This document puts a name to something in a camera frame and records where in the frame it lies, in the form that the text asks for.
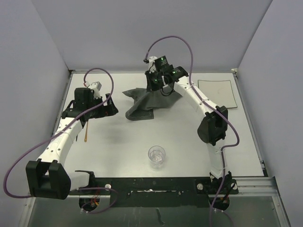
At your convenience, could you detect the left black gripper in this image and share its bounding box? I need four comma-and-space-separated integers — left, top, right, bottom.
86, 94, 117, 119

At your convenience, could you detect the grey cloth placemat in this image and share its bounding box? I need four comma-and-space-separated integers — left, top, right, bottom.
122, 88, 182, 121

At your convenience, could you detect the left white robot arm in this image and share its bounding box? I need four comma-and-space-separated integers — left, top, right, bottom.
26, 87, 118, 200

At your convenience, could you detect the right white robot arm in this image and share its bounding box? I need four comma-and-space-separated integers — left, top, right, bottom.
143, 56, 229, 193

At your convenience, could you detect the clear plastic cup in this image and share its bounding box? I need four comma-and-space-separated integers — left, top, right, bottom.
148, 146, 166, 169

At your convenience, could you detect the white square plate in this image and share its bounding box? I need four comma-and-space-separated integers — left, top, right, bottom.
198, 80, 238, 108

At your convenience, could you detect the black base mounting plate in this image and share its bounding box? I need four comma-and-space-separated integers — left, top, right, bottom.
70, 177, 239, 212

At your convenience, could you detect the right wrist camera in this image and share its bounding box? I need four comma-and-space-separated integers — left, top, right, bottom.
143, 56, 158, 64

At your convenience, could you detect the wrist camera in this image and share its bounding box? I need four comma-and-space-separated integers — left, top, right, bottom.
84, 81, 102, 91
143, 56, 158, 64

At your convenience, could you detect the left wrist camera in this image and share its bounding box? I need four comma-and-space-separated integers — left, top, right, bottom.
84, 81, 102, 91

